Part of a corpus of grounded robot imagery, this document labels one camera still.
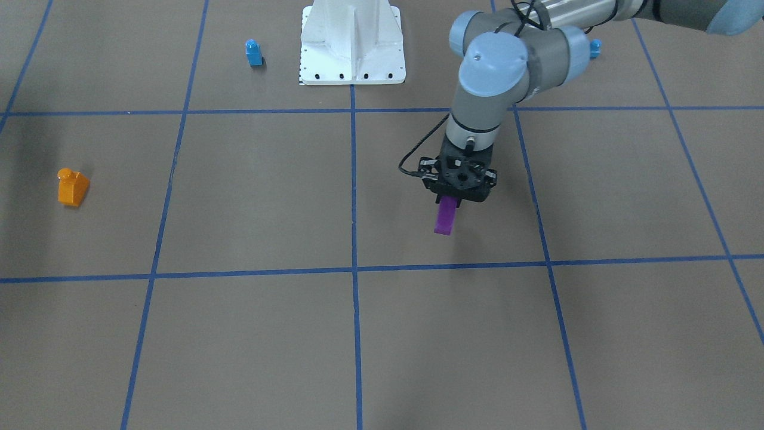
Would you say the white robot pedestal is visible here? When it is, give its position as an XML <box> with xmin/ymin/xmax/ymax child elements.
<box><xmin>298</xmin><ymin>1</ymin><xmax>406</xmax><ymax>85</ymax></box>

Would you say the long blue lego block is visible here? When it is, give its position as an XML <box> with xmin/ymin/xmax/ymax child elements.
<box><xmin>589</xmin><ymin>39</ymin><xmax>602</xmax><ymax>59</ymax></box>

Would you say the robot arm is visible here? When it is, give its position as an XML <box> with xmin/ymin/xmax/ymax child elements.
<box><xmin>415</xmin><ymin>1</ymin><xmax>762</xmax><ymax>209</ymax></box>

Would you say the small blue lego block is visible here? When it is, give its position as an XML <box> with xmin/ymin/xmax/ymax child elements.
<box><xmin>245</xmin><ymin>39</ymin><xmax>264</xmax><ymax>66</ymax></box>

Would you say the orange trapezoid block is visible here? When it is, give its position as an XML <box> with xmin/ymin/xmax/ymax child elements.
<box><xmin>57</xmin><ymin>168</ymin><xmax>90</xmax><ymax>207</ymax></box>

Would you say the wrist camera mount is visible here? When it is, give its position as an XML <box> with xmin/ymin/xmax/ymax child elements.
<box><xmin>417</xmin><ymin>157</ymin><xmax>498</xmax><ymax>203</ymax></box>

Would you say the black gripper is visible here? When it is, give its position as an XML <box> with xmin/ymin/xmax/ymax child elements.
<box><xmin>436</xmin><ymin>136</ymin><xmax>494</xmax><ymax>208</ymax></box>

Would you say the purple trapezoid block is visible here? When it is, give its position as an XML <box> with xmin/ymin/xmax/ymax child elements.
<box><xmin>433</xmin><ymin>195</ymin><xmax>458</xmax><ymax>236</ymax></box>

